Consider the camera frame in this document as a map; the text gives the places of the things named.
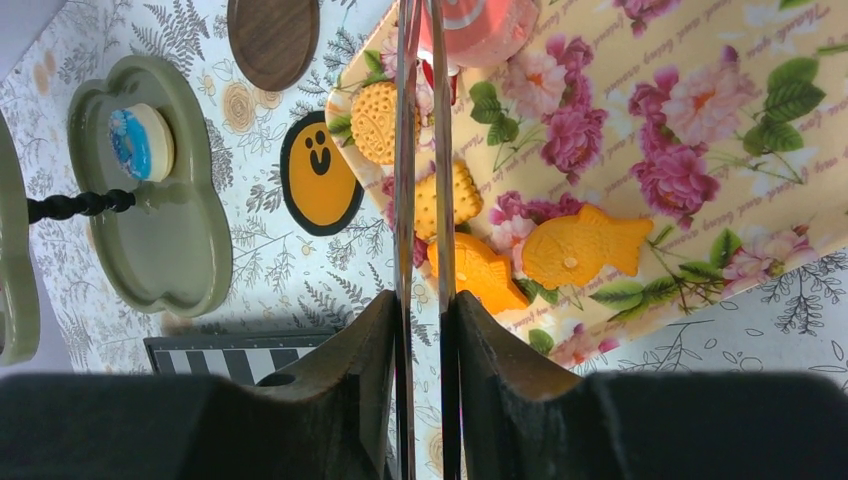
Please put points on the green three-tier dessert stand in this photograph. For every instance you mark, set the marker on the green three-tier dessert stand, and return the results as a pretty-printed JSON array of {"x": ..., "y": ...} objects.
[{"x": 163, "y": 246}]

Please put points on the pink swirl roll cake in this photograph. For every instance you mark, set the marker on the pink swirl roll cake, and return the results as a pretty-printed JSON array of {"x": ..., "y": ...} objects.
[{"x": 478, "y": 33}]

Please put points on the metal serving tongs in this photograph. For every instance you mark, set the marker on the metal serving tongs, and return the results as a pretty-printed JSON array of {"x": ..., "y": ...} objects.
[{"x": 410, "y": 15}]

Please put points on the blue frosted donut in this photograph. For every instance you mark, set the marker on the blue frosted donut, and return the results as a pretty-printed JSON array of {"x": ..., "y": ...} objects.
[{"x": 142, "y": 142}]

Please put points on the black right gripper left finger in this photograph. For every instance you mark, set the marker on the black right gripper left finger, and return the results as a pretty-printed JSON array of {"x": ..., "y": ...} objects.
[{"x": 325, "y": 416}]

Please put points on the orange smiley face coaster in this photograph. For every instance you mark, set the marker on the orange smiley face coaster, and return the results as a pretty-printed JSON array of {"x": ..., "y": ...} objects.
[{"x": 319, "y": 188}]

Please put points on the square orange cracker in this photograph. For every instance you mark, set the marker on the square orange cracker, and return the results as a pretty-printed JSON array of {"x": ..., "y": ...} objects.
[{"x": 467, "y": 201}]

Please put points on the floral tablecloth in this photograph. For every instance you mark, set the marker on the floral tablecloth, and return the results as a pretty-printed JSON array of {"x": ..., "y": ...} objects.
[{"x": 283, "y": 276}]

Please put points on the orange fish cookie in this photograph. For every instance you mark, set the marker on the orange fish cookie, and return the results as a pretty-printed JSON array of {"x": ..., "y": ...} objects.
[
  {"x": 573, "y": 250},
  {"x": 487, "y": 275}
]

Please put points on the round orange biscuit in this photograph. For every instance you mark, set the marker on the round orange biscuit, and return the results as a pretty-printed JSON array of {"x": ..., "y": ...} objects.
[{"x": 373, "y": 122}]

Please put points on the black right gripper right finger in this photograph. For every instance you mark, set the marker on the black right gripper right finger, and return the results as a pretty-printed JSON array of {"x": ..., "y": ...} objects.
[{"x": 524, "y": 417}]

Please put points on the black white chessboard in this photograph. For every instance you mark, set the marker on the black white chessboard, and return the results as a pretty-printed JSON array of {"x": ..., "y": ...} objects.
[{"x": 244, "y": 358}]

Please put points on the dark brown round coaster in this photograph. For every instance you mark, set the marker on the dark brown round coaster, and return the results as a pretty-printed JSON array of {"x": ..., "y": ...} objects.
[{"x": 273, "y": 41}]

